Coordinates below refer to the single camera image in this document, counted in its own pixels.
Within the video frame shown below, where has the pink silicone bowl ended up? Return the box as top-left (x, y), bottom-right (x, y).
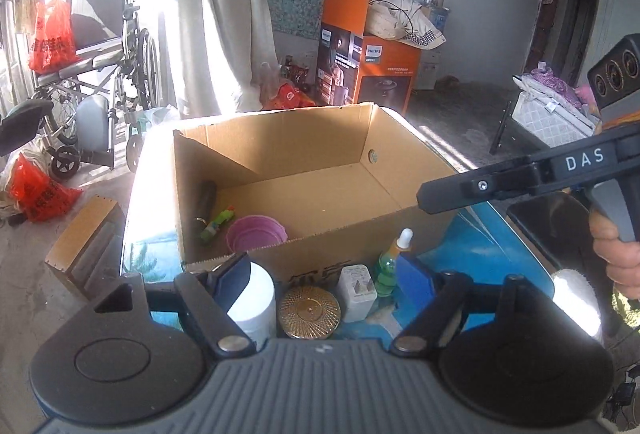
top-left (226, 215), bottom-right (288, 253)

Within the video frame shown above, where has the black cylinder tube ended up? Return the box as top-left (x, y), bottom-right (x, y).
top-left (193, 181), bottom-right (217, 229)

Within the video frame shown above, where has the person right hand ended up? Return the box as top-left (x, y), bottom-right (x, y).
top-left (589, 210), bottom-right (640, 300)

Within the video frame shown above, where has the white supplement bottle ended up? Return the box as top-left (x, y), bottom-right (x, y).
top-left (228, 262), bottom-right (277, 350)

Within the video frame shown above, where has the white quilted storage basket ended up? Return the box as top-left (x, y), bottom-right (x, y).
top-left (512, 76), bottom-right (600, 147)

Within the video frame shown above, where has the green dropper bottle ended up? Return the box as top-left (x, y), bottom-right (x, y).
top-left (374, 228), bottom-right (413, 298)

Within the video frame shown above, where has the white power adapter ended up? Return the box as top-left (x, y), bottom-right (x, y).
top-left (336, 264), bottom-right (378, 324)

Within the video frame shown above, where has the gold lid black jar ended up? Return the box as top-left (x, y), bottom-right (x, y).
top-left (277, 286), bottom-right (342, 340)

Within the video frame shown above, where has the wooden low bench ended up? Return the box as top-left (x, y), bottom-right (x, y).
top-left (44, 196), bottom-right (126, 300)

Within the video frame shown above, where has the brown cardboard box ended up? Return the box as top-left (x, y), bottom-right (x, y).
top-left (174, 104), bottom-right (456, 285)

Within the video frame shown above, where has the red plastic bag floor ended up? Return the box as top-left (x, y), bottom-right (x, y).
top-left (8, 154), bottom-right (82, 222)

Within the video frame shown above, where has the orange Philips box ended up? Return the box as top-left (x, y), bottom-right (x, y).
top-left (314, 0), bottom-right (421, 113)

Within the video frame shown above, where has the wheelchair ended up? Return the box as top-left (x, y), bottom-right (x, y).
top-left (0, 0), bottom-right (166, 180)

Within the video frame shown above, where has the red plastic bag hanging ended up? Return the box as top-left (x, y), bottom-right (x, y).
top-left (28, 0), bottom-right (78, 75)

